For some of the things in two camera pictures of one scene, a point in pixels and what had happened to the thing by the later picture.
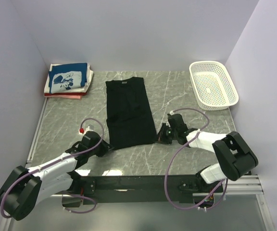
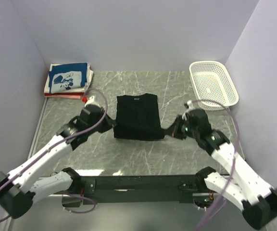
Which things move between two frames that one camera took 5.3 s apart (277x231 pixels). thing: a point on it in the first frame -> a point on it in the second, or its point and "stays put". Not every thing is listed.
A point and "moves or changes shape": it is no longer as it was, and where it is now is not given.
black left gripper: x=105 y=147 -> x=109 y=123
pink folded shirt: x=69 y=96 stays put
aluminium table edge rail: x=32 y=146 stays put
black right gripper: x=161 y=138 -> x=175 y=132
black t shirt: x=130 y=119 moves or changes shape
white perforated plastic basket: x=213 y=86 stays put
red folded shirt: x=57 y=94 stays put
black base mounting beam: x=128 y=189 stays put
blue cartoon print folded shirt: x=64 y=77 stays put
